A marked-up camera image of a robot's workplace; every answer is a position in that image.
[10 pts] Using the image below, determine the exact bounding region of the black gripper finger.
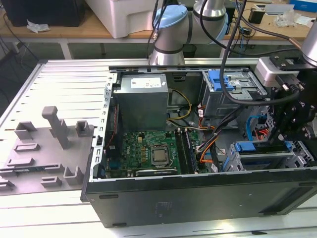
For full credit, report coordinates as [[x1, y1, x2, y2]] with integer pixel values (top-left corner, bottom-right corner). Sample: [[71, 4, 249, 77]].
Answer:
[[268, 90, 299, 147], [282, 125, 317, 141]]

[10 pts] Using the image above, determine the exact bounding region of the orange power wire black plug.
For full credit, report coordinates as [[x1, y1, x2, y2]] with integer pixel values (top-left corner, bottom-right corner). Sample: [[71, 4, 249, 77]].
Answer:
[[256, 128, 270, 142]]

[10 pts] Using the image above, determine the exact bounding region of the blue data wire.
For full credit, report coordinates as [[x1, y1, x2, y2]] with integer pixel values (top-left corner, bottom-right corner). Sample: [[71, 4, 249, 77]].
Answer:
[[246, 114, 267, 147]]

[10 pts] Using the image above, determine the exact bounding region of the hard disk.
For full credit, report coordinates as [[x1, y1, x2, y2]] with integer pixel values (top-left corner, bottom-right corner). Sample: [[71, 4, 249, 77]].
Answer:
[[221, 139, 293, 172]]

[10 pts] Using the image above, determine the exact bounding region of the grey metal disk bay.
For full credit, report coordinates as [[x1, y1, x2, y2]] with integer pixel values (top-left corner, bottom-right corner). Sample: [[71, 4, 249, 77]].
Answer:
[[229, 137, 312, 172]]

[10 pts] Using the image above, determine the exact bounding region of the grey optical drive cage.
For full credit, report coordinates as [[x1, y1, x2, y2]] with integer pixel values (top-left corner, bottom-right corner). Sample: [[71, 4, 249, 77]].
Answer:
[[200, 70, 267, 119]]

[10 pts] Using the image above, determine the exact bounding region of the blue plastic drive latch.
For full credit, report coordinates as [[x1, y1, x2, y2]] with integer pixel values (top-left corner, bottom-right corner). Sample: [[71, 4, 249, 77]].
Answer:
[[208, 71, 234, 92]]

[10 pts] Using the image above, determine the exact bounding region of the clear plastic bag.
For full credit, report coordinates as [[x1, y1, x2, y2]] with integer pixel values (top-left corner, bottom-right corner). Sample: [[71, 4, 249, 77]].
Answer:
[[276, 12, 302, 28]]

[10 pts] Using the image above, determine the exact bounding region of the pale grey flat box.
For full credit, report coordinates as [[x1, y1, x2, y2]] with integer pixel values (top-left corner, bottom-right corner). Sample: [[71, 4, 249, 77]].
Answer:
[[264, 3, 295, 15]]

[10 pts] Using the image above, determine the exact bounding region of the blue cardboard box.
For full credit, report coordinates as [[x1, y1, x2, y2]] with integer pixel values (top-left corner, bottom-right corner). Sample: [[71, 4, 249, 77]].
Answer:
[[289, 0, 317, 12]]

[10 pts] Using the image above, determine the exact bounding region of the small black box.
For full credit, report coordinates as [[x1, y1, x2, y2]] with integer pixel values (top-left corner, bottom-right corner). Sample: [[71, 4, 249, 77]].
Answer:
[[248, 7, 265, 25]]

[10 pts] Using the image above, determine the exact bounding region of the silver CPU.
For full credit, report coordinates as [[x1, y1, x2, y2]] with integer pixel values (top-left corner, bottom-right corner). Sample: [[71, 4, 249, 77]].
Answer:
[[153, 150, 168, 162]]

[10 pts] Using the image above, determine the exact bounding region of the black open PC case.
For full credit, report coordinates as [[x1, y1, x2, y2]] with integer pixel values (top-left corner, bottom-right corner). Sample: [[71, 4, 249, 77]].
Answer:
[[80, 57, 317, 229]]

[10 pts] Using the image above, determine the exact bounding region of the black graphics card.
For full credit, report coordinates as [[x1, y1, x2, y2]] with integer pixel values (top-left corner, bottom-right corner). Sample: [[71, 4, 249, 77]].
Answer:
[[135, 168, 178, 177]]

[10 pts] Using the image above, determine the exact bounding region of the CPU socket with metal cover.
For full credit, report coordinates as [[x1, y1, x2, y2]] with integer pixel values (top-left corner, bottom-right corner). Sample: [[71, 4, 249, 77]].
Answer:
[[148, 145, 173, 168]]

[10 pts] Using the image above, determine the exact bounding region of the grey power supply unit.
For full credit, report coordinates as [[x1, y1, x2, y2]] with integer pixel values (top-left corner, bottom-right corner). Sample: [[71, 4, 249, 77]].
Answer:
[[112, 73, 170, 131]]

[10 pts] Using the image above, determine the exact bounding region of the green motherboard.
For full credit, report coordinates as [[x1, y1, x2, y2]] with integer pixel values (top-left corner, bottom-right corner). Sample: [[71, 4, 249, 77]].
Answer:
[[105, 130, 206, 178]]

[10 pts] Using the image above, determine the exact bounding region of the black case fan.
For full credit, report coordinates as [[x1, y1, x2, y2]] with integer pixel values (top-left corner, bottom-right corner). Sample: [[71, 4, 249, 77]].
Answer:
[[106, 103, 124, 159]]

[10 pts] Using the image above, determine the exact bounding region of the white foam box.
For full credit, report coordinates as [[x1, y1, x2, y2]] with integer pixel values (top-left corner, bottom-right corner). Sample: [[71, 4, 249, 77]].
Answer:
[[85, 0, 160, 39]]

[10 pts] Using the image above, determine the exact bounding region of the wooden desk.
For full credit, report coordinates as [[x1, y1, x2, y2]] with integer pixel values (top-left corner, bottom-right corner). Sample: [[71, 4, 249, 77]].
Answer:
[[0, 0, 317, 59]]

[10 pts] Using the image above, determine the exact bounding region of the grey plastic parts rack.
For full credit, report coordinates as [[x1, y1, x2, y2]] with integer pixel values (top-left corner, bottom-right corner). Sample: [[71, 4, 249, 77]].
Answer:
[[0, 106, 96, 197]]

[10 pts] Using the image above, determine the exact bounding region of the large black box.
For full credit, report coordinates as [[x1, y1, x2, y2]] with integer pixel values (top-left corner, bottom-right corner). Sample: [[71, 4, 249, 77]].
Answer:
[[4, 0, 86, 27]]

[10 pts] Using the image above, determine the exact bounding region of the white crumpled wrapper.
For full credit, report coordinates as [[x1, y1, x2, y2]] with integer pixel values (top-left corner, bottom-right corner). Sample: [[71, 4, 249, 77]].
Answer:
[[26, 19, 52, 34]]

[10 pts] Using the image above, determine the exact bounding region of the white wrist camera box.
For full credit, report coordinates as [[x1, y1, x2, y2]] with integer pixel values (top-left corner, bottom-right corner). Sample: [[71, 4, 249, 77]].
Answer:
[[254, 57, 300, 87]]

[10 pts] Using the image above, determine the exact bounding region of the black cable bundle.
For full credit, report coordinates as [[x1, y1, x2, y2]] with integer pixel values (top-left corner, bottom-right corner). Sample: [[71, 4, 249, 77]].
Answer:
[[198, 98, 263, 172]]

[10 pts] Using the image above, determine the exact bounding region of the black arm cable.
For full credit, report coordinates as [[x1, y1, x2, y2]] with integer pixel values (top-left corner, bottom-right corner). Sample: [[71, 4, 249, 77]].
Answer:
[[220, 0, 299, 107]]

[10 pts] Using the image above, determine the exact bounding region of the orange curved wire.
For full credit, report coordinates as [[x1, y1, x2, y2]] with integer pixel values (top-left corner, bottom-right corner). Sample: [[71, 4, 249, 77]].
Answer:
[[198, 141, 215, 164]]

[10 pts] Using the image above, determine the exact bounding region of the yellow and black wire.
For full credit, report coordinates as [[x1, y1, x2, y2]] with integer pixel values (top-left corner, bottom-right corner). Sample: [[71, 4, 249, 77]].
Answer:
[[167, 89, 193, 122]]

